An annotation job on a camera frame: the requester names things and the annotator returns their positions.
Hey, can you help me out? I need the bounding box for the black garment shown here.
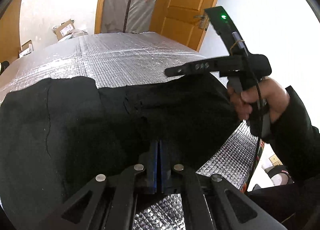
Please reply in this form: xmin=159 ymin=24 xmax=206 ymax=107
xmin=1 ymin=74 xmax=239 ymax=229

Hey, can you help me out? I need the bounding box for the right forearm black sleeve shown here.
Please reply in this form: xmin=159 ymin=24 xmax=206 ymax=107
xmin=246 ymin=85 xmax=320 ymax=230

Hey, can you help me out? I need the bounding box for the person's right hand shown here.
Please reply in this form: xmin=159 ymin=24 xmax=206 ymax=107
xmin=227 ymin=77 xmax=291 ymax=123

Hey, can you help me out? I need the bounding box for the wooden door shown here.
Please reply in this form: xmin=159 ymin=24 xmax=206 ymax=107
xmin=149 ymin=0 xmax=217 ymax=51

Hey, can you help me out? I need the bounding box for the large cardboard box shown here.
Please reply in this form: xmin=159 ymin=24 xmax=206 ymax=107
xmin=52 ymin=19 xmax=75 ymax=41

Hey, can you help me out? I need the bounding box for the small white cardboard box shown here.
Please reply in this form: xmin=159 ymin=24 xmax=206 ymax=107
xmin=19 ymin=40 xmax=34 ymax=58

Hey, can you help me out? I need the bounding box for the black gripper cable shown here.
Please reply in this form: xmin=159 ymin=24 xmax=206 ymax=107
xmin=231 ymin=31 xmax=266 ymax=193

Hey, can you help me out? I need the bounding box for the wooden door frame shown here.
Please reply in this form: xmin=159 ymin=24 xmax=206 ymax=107
xmin=94 ymin=0 xmax=104 ymax=34

